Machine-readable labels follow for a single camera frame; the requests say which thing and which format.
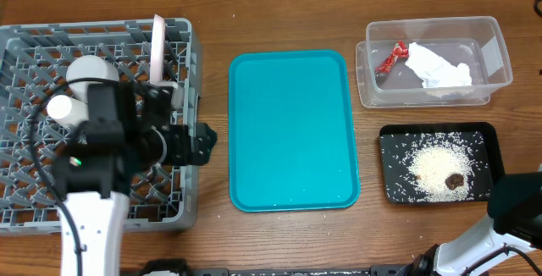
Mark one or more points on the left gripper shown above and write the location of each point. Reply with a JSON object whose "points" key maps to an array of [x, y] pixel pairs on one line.
{"points": [[200, 146]]}

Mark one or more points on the red snack wrapper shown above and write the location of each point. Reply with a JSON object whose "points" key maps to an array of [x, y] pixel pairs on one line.
{"points": [[399, 51]]}

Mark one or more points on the brown food scrap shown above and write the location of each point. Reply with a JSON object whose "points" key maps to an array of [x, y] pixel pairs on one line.
{"points": [[454, 181]]}

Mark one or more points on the teal plastic serving tray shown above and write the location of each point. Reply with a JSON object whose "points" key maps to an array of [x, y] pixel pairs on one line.
{"points": [[292, 144]]}

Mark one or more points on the black rectangular tray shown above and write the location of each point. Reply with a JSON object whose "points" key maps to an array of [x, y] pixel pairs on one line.
{"points": [[394, 140]]}

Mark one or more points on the clear plastic waste bin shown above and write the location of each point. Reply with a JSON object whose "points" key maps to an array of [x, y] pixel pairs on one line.
{"points": [[476, 41]]}

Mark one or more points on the spilled white rice pile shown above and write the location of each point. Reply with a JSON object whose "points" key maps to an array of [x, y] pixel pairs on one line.
{"points": [[432, 170]]}

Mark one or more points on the grey plastic dishwasher rack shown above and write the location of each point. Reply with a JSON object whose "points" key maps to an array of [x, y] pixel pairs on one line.
{"points": [[34, 59]]}

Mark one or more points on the white paper cup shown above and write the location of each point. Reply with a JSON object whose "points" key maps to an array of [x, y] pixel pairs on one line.
{"points": [[67, 111]]}

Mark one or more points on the small white dish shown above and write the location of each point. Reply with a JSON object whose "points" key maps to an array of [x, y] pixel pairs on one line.
{"points": [[175, 91]]}

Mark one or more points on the large white plate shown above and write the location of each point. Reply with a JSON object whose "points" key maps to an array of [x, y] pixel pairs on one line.
{"points": [[157, 50]]}

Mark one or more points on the white tissue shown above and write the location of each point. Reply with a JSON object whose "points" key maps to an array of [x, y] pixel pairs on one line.
{"points": [[434, 71]]}

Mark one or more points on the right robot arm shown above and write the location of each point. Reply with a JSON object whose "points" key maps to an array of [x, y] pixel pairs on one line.
{"points": [[511, 227]]}

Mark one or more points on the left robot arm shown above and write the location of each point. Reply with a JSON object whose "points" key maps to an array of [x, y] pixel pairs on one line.
{"points": [[93, 184]]}

